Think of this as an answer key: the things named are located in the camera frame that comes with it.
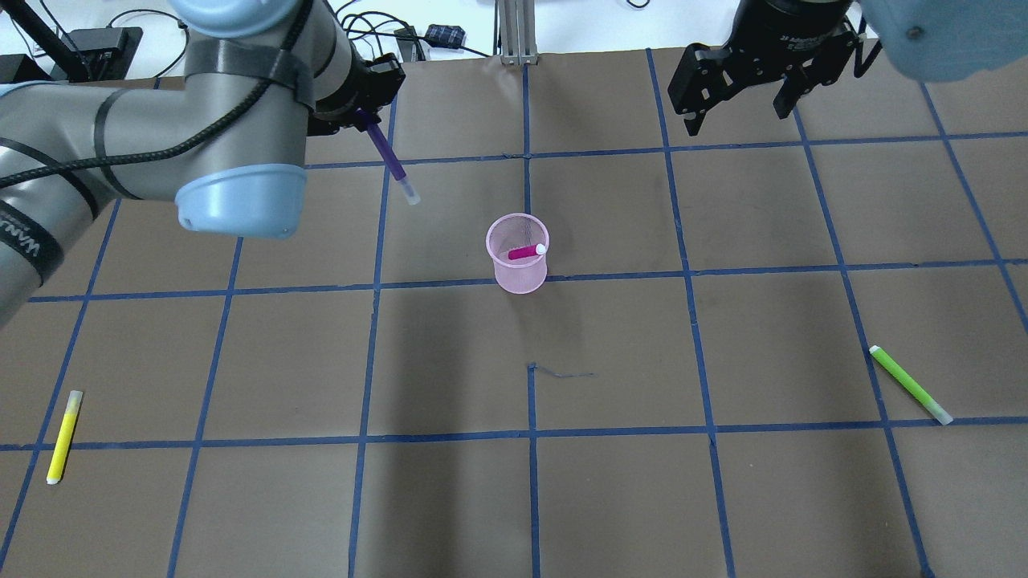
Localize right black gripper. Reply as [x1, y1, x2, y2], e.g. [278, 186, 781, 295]
[668, 1, 859, 136]

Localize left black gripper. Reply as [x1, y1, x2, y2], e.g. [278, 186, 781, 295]
[308, 45, 406, 136]

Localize purple pen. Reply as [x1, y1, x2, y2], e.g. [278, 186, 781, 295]
[357, 108, 421, 206]

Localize pink pen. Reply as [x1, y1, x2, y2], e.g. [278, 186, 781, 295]
[507, 244, 549, 261]

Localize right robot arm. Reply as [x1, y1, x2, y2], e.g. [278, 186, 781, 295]
[667, 1, 1027, 136]

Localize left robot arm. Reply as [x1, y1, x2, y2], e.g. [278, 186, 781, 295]
[1, 1, 405, 323]

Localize pink mesh cup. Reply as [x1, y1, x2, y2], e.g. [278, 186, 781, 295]
[485, 213, 551, 294]

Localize green pen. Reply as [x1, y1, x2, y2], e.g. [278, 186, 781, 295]
[869, 344, 954, 425]

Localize yellow pen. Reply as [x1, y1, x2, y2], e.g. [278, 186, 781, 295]
[47, 390, 84, 486]

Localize aluminium frame post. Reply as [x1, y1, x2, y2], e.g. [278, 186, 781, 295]
[493, 1, 539, 66]

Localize black camera stand base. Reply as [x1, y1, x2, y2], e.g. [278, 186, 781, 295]
[1, 26, 144, 84]

